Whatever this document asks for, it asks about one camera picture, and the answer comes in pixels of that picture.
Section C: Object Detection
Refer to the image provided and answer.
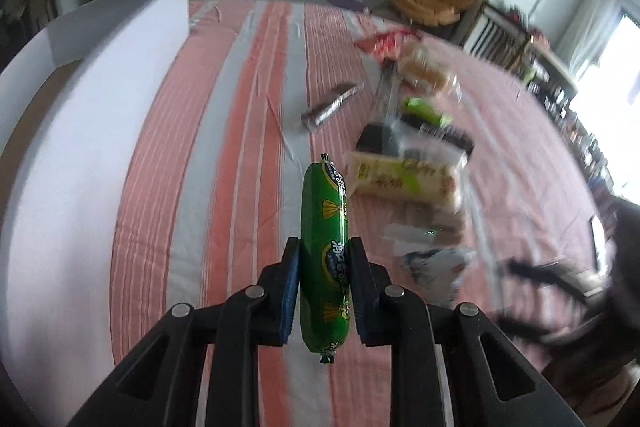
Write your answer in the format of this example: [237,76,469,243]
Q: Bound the purple silver snack bar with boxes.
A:
[300,82,363,133]

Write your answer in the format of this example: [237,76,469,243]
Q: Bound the green snack pack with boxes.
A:
[402,96,452,127]

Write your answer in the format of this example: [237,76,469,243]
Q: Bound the dark chocolate cookie pack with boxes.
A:
[355,117,475,157]

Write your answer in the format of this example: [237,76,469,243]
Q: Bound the red snack bag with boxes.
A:
[355,29,421,62]

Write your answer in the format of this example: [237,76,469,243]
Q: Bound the bagged toast bread loaf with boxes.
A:
[396,43,457,95]

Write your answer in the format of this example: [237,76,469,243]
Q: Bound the clear bagged sliced bread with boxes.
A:
[346,152,468,248]

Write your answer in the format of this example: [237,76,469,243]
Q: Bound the striped red grey tablecloth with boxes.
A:
[110,0,596,359]

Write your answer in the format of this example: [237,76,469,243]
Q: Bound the silver white snack bag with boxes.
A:
[401,247,475,309]

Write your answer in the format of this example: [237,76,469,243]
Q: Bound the green sausage snack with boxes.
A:
[298,153,350,364]

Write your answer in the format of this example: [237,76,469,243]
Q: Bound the white cardboard box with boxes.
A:
[1,0,190,426]

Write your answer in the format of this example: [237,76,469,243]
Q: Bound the dark wooden dining chair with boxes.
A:
[462,1,534,72]

